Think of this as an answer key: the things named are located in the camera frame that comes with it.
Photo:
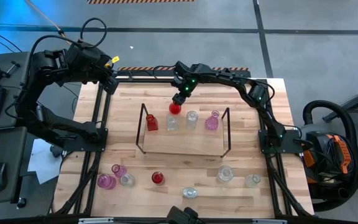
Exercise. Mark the pink ribbed bottle vase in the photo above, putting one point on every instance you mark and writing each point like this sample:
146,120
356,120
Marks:
212,121

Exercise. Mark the grey desk panel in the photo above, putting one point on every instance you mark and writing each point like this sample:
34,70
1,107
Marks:
8,149
9,93

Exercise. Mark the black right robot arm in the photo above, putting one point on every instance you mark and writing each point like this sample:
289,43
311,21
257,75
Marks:
228,79

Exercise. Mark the wide clear diamond-cut vase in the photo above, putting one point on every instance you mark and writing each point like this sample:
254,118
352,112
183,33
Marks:
225,174

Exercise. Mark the clear round glass vase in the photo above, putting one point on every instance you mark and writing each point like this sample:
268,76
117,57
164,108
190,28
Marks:
127,180

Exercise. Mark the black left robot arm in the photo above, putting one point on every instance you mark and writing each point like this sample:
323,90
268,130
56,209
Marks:
51,67

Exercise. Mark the red ribbed bottle vase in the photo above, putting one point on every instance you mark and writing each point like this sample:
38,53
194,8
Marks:
152,124

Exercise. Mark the small clear glass vase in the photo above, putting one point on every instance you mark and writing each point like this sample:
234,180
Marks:
252,181

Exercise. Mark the black and orange machine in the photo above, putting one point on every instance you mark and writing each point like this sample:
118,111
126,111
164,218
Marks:
343,155

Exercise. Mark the red round-bellied glass vase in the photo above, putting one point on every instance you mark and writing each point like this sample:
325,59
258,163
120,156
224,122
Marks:
175,109

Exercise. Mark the black aluminium table frame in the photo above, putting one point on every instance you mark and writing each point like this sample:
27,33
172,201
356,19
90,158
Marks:
145,80

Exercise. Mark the tall clear glass vase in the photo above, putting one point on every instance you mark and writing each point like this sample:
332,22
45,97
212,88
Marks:
191,121

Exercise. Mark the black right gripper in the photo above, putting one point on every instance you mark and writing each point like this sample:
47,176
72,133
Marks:
179,98

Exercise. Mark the pink ribbed round vase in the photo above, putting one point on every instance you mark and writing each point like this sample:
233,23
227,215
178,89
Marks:
106,182

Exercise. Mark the wooden shelf black metal frame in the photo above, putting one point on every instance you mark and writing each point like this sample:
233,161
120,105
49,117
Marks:
182,143

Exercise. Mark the small pink glass vase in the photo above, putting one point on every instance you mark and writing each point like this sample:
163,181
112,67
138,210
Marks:
120,171

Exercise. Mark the wide clear ribbed glass vase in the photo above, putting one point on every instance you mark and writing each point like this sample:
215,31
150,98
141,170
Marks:
190,193

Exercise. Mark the black round knob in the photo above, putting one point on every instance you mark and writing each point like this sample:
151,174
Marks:
21,203

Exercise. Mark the hazard striped black floor mat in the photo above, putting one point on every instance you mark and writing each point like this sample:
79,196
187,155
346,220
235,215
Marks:
135,68

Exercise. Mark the silver metal bracket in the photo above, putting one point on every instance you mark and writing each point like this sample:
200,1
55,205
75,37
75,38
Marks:
269,221
95,221

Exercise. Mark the clear diamond-cut square vase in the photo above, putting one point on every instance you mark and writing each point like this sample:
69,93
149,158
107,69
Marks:
172,123

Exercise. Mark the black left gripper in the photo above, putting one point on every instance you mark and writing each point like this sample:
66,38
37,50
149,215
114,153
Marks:
110,82

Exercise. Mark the white paper sheet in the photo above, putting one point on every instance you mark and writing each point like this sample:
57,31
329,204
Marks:
42,161

